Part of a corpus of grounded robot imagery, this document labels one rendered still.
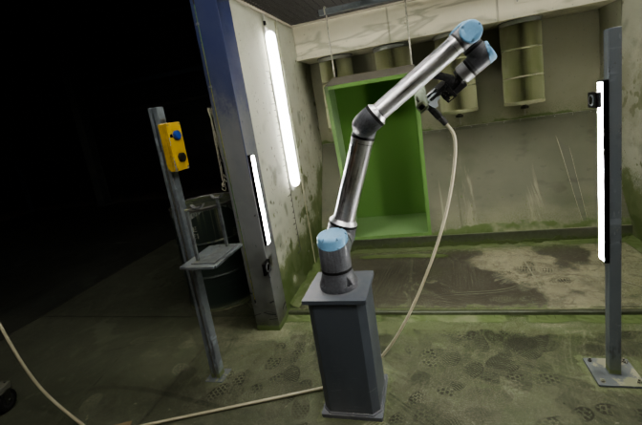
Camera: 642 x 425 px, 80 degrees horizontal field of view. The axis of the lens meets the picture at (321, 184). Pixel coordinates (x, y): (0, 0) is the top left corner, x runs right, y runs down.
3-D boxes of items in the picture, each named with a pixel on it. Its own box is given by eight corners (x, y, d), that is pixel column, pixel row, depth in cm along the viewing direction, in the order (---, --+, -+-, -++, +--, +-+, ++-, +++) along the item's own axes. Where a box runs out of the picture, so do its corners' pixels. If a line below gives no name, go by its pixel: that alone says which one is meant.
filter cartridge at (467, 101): (476, 120, 376) (468, 32, 362) (485, 121, 341) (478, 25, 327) (438, 125, 383) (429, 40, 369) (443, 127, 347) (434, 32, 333)
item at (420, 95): (453, 131, 176) (420, 97, 169) (444, 138, 178) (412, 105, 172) (441, 93, 215) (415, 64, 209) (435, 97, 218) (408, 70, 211)
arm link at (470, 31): (343, 125, 168) (472, 10, 148) (347, 123, 180) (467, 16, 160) (360, 145, 168) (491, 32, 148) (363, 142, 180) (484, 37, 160)
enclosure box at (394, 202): (356, 218, 329) (331, 77, 283) (428, 212, 314) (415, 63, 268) (353, 240, 298) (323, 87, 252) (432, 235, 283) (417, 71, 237)
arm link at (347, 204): (319, 253, 196) (351, 108, 177) (326, 241, 213) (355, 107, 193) (348, 261, 194) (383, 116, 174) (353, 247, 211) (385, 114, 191)
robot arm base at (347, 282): (354, 294, 176) (352, 274, 174) (315, 294, 181) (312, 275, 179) (361, 275, 194) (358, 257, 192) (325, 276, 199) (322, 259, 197)
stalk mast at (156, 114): (216, 371, 238) (154, 108, 206) (224, 371, 236) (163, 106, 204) (211, 378, 232) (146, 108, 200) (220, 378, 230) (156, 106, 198)
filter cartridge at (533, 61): (501, 119, 342) (494, 23, 327) (504, 116, 373) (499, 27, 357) (547, 114, 323) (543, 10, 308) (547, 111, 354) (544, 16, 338)
